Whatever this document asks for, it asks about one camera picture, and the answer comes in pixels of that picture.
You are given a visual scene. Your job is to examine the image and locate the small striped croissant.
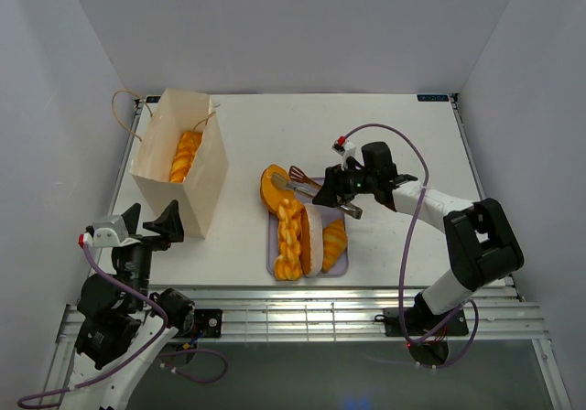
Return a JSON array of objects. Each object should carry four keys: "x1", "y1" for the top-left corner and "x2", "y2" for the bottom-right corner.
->
[{"x1": 322, "y1": 219, "x2": 348, "y2": 273}]

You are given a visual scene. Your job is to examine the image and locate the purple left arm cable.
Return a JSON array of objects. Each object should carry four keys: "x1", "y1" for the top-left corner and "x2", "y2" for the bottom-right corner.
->
[{"x1": 16, "y1": 244, "x2": 229, "y2": 409}]

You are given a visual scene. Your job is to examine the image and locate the white sugared bread slice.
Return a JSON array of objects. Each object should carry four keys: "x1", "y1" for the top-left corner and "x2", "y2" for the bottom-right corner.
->
[{"x1": 299, "y1": 203, "x2": 323, "y2": 277}]

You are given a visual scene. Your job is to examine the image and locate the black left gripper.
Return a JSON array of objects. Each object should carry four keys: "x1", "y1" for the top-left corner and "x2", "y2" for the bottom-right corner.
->
[{"x1": 117, "y1": 198, "x2": 184, "y2": 307}]

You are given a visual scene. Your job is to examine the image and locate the metal serving tongs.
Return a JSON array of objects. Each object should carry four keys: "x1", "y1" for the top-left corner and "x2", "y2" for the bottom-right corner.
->
[{"x1": 270, "y1": 166, "x2": 363, "y2": 220}]

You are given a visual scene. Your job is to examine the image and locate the oval orange bread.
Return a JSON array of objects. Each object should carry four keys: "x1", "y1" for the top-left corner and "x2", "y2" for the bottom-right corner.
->
[{"x1": 260, "y1": 165, "x2": 295, "y2": 214}]

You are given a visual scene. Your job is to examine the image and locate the lavender plastic tray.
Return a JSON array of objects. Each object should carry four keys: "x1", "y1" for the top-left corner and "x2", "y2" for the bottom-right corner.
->
[{"x1": 261, "y1": 178, "x2": 349, "y2": 281}]

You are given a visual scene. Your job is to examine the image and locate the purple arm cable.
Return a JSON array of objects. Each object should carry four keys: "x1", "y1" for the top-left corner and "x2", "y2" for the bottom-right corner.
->
[
  {"x1": 342, "y1": 123, "x2": 481, "y2": 369},
  {"x1": 16, "y1": 244, "x2": 229, "y2": 409}
]

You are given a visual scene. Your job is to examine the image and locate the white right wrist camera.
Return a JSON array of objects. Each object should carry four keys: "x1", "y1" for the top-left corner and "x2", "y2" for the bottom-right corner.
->
[{"x1": 332, "y1": 135, "x2": 356, "y2": 170}]

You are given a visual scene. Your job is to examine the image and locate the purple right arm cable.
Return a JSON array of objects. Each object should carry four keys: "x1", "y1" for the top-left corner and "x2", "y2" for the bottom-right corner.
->
[{"x1": 342, "y1": 123, "x2": 481, "y2": 369}]

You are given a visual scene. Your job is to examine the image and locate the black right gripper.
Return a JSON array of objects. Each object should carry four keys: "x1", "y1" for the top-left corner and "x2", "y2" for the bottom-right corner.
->
[{"x1": 312, "y1": 160, "x2": 377, "y2": 208}]

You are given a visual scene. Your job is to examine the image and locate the long twisted braided bread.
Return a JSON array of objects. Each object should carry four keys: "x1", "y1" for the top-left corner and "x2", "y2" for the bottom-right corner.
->
[{"x1": 169, "y1": 131, "x2": 202, "y2": 183}]

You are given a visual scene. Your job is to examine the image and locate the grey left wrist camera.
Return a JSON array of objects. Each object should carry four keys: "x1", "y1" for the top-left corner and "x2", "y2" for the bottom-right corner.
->
[{"x1": 78, "y1": 215, "x2": 139, "y2": 248}]

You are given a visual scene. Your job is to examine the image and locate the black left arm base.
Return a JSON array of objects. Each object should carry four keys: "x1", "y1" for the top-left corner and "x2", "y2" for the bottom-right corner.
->
[{"x1": 178, "y1": 308, "x2": 223, "y2": 339}]

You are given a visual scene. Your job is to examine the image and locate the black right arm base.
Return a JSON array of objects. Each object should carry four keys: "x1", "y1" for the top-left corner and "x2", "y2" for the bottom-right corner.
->
[{"x1": 374, "y1": 307, "x2": 471, "y2": 338}]

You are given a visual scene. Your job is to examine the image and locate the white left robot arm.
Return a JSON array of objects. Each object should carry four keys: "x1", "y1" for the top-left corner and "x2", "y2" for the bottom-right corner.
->
[{"x1": 60, "y1": 200, "x2": 195, "y2": 409}]

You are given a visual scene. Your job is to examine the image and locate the beige paper bag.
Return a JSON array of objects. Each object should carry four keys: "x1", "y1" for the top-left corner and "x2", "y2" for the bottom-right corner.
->
[{"x1": 131, "y1": 88, "x2": 228, "y2": 238}]

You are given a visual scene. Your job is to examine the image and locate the aluminium frame rail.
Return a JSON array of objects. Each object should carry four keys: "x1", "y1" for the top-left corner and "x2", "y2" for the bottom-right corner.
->
[{"x1": 57, "y1": 92, "x2": 573, "y2": 410}]

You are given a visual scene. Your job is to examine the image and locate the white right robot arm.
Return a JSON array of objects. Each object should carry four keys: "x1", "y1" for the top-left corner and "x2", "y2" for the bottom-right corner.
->
[{"x1": 312, "y1": 138, "x2": 524, "y2": 336}]

